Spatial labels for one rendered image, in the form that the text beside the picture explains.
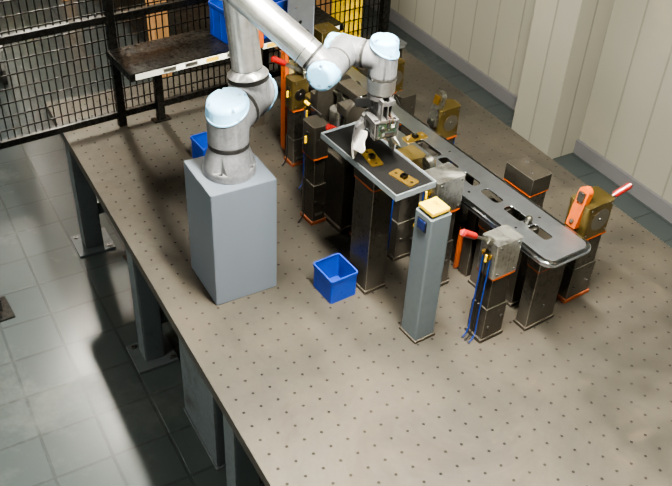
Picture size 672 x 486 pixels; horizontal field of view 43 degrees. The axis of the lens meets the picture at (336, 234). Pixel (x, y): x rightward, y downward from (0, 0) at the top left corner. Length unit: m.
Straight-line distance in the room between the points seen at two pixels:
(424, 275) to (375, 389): 0.34
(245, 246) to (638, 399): 1.18
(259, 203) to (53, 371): 1.35
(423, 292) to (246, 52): 0.81
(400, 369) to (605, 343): 0.62
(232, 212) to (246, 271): 0.23
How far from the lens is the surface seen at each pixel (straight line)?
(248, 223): 2.46
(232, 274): 2.55
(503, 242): 2.34
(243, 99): 2.34
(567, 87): 4.56
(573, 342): 2.63
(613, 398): 2.51
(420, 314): 2.44
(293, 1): 3.27
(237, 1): 2.17
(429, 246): 2.28
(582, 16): 4.40
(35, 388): 3.44
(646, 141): 4.51
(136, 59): 3.24
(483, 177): 2.69
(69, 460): 3.19
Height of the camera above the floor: 2.47
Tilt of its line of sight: 38 degrees down
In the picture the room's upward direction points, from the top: 3 degrees clockwise
